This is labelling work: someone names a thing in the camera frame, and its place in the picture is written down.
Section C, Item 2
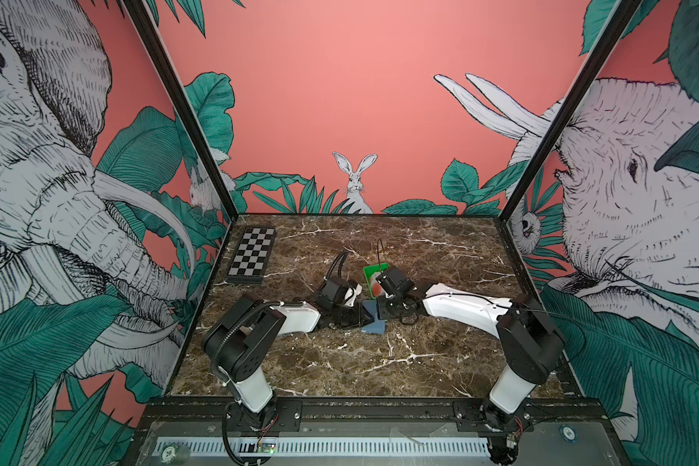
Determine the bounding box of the green card tray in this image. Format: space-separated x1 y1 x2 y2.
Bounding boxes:
363 262 389 287

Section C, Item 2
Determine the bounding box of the white slotted cable duct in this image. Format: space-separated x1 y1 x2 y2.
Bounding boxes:
151 437 489 462

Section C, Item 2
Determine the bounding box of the right black frame post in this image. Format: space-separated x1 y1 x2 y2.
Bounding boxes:
498 0 641 223

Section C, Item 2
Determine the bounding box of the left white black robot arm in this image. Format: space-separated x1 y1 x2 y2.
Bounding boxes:
202 278 372 416

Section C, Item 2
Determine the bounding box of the blue card holder wallet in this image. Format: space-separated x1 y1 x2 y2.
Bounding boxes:
361 300 386 335

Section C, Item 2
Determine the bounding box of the black white checkerboard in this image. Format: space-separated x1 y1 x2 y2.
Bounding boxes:
225 225 277 285

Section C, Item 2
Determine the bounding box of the black front mounting rail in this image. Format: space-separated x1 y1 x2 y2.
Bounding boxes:
138 396 609 433

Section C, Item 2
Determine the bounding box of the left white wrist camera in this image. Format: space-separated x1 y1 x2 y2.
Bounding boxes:
347 283 362 308

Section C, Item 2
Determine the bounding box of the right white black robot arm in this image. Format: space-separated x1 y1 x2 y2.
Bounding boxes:
377 267 565 417

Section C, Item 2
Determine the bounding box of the left black frame post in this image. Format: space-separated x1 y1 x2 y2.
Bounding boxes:
122 0 239 221

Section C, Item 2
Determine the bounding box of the black frame post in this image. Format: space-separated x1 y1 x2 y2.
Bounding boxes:
122 0 239 221
498 0 641 223

